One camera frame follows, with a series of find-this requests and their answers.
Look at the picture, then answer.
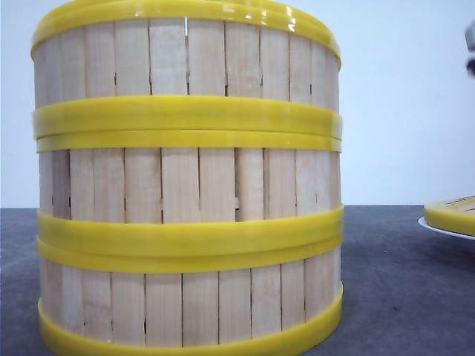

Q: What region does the bamboo steamer basket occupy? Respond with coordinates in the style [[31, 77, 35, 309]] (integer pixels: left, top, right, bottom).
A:
[[38, 248, 343, 355], [38, 147, 343, 271], [31, 1, 342, 152]]

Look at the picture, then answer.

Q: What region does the woven bamboo steamer lid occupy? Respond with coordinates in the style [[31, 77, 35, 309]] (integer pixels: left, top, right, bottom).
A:
[[424, 196, 474, 236]]

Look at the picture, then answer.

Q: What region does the white plate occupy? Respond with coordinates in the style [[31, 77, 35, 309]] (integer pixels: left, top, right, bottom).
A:
[[418, 217, 475, 240]]

